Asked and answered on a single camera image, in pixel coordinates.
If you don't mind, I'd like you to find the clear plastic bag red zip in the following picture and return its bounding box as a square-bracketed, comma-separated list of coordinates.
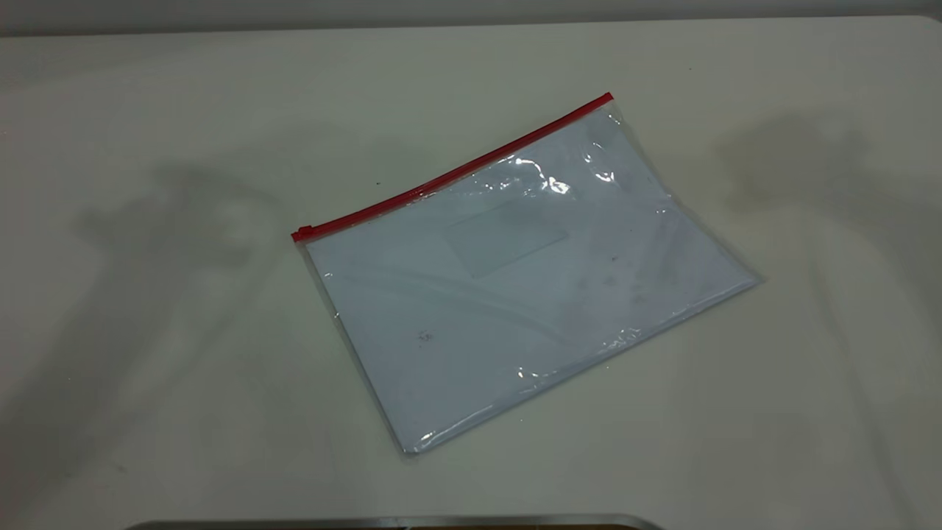
[291, 92, 762, 456]

